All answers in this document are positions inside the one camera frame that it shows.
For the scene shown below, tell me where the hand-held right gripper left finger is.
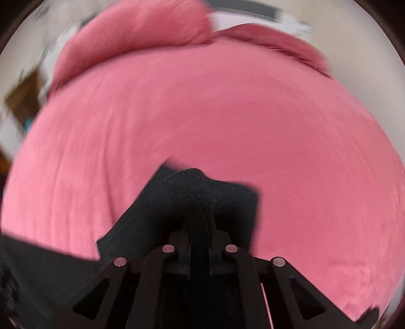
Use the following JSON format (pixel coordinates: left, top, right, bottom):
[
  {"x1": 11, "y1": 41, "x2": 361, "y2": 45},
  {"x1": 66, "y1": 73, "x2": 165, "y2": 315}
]
[{"x1": 41, "y1": 230, "x2": 192, "y2": 329}]

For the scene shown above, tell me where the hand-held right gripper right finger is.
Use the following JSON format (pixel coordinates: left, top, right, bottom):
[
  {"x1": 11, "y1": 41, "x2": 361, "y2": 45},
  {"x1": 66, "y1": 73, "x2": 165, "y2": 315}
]
[{"x1": 210, "y1": 230, "x2": 364, "y2": 329}]

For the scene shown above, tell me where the black knit garment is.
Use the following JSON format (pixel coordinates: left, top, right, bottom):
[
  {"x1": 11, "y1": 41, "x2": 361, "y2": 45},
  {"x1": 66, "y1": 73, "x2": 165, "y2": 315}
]
[{"x1": 0, "y1": 164, "x2": 380, "y2": 329}]

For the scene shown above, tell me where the pink bed sheet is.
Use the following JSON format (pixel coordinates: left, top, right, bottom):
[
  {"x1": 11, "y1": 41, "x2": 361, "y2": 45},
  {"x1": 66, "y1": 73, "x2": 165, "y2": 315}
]
[{"x1": 0, "y1": 47, "x2": 405, "y2": 323}]

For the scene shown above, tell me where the brown wooden furniture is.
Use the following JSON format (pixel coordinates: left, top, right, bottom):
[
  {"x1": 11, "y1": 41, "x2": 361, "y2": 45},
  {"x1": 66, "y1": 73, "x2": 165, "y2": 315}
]
[{"x1": 5, "y1": 70, "x2": 48, "y2": 133}]

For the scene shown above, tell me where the large pink pillow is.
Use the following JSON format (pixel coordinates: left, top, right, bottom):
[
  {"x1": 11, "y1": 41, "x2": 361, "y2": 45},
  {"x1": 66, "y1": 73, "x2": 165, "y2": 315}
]
[{"x1": 52, "y1": 0, "x2": 214, "y2": 92}]

